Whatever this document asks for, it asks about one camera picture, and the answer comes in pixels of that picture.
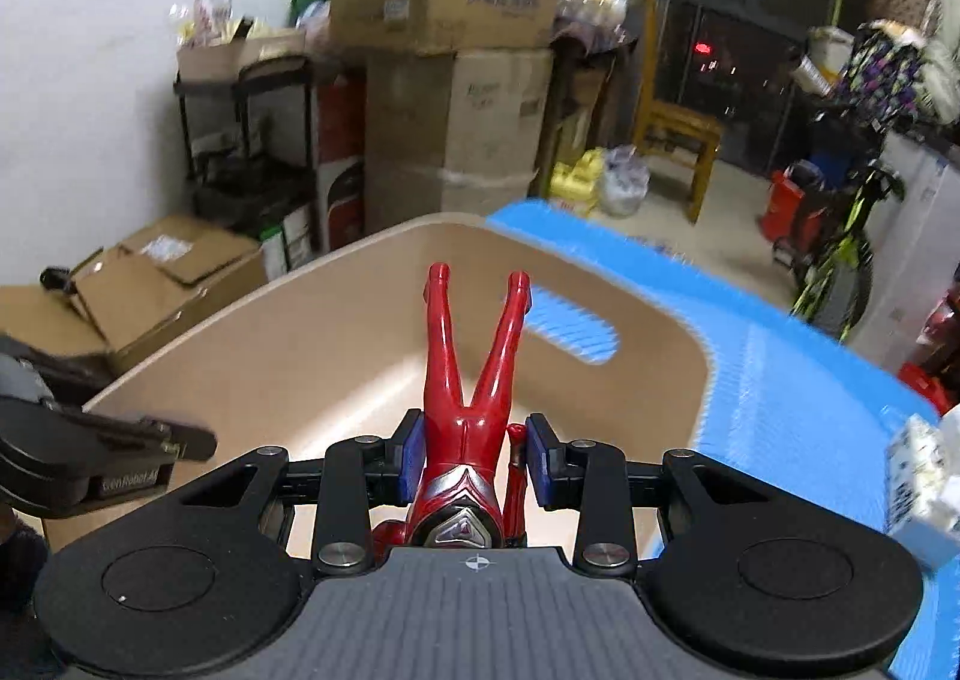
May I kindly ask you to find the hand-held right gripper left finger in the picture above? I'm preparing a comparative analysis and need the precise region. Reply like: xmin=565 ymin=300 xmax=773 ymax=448
xmin=180 ymin=408 xmax=427 ymax=574

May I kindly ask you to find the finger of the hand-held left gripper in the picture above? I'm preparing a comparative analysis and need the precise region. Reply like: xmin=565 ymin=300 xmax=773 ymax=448
xmin=79 ymin=410 xmax=218 ymax=464

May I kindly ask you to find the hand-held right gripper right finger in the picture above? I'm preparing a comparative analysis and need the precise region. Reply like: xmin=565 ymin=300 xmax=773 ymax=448
xmin=523 ymin=412 xmax=775 ymax=574

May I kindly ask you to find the red figure toy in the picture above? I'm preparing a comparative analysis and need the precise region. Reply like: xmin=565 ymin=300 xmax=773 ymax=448
xmin=371 ymin=262 xmax=532 ymax=550

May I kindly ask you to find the beige plastic bin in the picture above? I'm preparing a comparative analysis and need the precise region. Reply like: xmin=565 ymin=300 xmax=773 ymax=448
xmin=45 ymin=213 xmax=713 ymax=561

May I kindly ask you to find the open cardboard box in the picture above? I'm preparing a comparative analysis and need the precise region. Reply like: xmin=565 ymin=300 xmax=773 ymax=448
xmin=0 ymin=215 xmax=267 ymax=381

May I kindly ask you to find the blue ruled mat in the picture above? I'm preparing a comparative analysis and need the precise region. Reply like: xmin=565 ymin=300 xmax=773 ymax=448
xmin=487 ymin=198 xmax=942 ymax=680

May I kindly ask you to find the black utility cart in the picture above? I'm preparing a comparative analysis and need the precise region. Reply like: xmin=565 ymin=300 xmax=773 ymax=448
xmin=174 ymin=54 xmax=320 ymax=239

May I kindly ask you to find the yellow detergent jug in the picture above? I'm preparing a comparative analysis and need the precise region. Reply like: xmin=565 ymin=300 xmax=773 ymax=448
xmin=551 ymin=148 xmax=605 ymax=216

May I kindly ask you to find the clear plastic bag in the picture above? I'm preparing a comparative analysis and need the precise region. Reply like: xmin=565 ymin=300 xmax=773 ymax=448
xmin=600 ymin=144 xmax=650 ymax=216

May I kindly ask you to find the red and white carton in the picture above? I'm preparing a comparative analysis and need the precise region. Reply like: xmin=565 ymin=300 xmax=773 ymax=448
xmin=315 ymin=76 xmax=368 ymax=254

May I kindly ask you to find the large taped cardboard box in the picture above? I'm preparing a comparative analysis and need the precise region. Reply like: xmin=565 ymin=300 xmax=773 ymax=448
xmin=364 ymin=46 xmax=556 ymax=235

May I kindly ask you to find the red bucket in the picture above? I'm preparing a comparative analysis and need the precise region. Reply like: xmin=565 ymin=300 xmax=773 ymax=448
xmin=757 ymin=163 xmax=826 ymax=254

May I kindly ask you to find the wooden chair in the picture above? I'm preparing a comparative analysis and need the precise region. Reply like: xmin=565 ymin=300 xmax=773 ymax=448
xmin=634 ymin=0 xmax=725 ymax=224

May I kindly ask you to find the green and black bicycle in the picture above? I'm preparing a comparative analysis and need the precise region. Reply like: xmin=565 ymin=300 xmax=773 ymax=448
xmin=787 ymin=110 xmax=905 ymax=344

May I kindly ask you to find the white patterned box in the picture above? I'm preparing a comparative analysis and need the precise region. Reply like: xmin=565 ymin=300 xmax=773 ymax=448
xmin=885 ymin=414 xmax=960 ymax=568

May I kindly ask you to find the cardboard box with clutter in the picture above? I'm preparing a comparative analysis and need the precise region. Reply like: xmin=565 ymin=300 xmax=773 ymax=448
xmin=176 ymin=28 xmax=308 ymax=85

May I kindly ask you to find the white chest freezer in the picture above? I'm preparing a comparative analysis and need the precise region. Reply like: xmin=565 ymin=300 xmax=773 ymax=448
xmin=847 ymin=125 xmax=960 ymax=374

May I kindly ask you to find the pile of clothes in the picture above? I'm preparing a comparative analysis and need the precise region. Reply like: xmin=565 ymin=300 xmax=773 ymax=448
xmin=836 ymin=16 xmax=960 ymax=130

